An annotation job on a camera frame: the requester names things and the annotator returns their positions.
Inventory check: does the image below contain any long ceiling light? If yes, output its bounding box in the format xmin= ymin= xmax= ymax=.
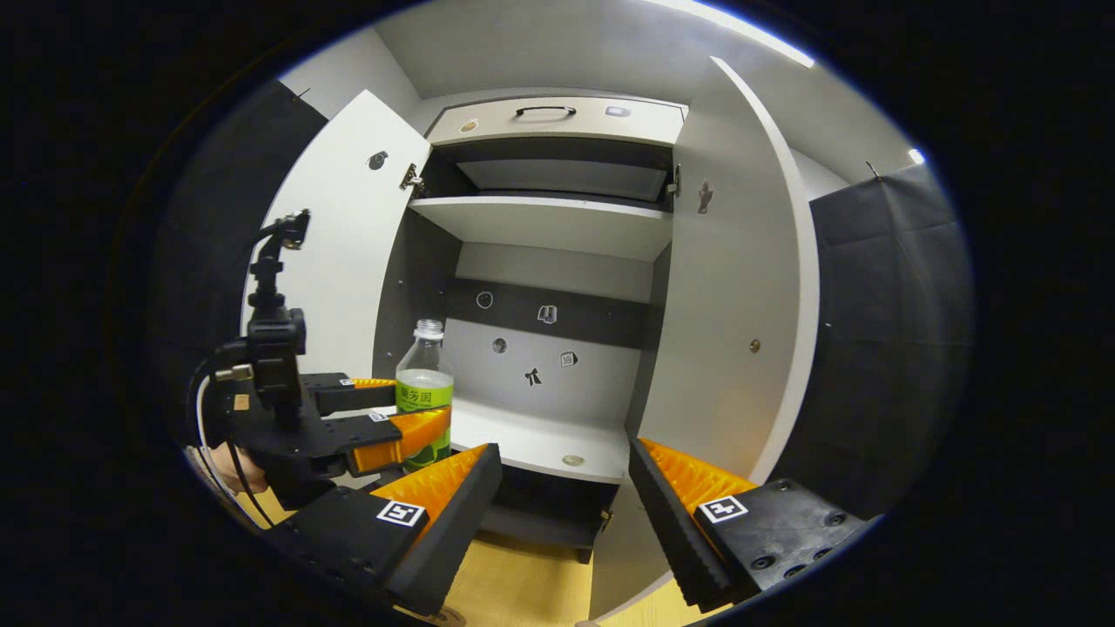
xmin=643 ymin=0 xmax=816 ymax=70

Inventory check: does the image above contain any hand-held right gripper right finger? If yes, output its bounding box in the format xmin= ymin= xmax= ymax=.
xmin=627 ymin=437 xmax=879 ymax=610

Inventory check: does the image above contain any white cabinet door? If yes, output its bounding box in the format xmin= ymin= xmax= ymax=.
xmin=588 ymin=57 xmax=821 ymax=621
xmin=239 ymin=89 xmax=435 ymax=490

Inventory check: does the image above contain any green label plastic bottle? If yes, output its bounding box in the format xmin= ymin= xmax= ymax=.
xmin=395 ymin=319 xmax=456 ymax=472

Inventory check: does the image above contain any beige cabinet drawer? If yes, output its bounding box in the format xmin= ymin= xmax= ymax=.
xmin=426 ymin=96 xmax=689 ymax=148

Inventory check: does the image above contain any white cable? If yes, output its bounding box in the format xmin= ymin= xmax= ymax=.
xmin=193 ymin=374 xmax=234 ymax=502

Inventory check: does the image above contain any black backdrop cloth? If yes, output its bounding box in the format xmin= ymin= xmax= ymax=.
xmin=152 ymin=78 xmax=975 ymax=525

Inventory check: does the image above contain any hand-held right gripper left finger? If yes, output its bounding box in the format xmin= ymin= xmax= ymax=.
xmin=261 ymin=442 xmax=504 ymax=616

